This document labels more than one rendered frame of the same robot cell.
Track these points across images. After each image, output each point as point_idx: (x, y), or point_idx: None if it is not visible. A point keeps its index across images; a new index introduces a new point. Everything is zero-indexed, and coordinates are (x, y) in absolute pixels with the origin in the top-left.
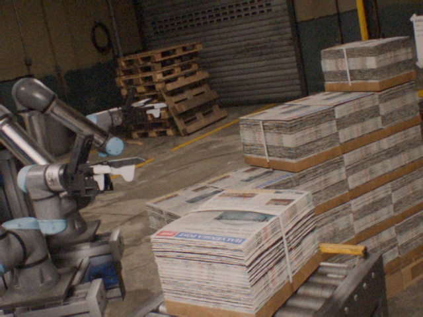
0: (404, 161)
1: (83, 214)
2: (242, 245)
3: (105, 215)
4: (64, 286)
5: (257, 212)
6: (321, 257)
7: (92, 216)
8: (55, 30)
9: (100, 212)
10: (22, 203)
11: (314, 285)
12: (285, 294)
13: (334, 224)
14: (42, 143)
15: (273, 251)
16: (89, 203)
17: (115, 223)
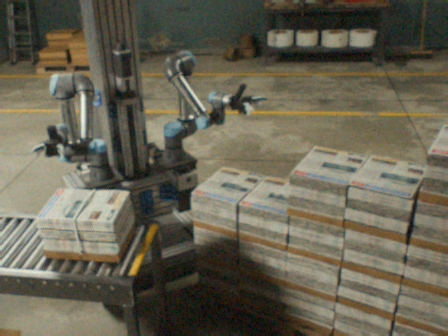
0: (430, 280)
1: (413, 138)
2: (37, 218)
3: (420, 149)
4: (97, 185)
5: (81, 211)
6: (294, 285)
7: (414, 143)
8: None
9: (425, 144)
10: (124, 131)
11: (92, 266)
12: (73, 256)
13: (314, 272)
14: (180, 98)
15: (65, 233)
16: (88, 155)
17: (409, 161)
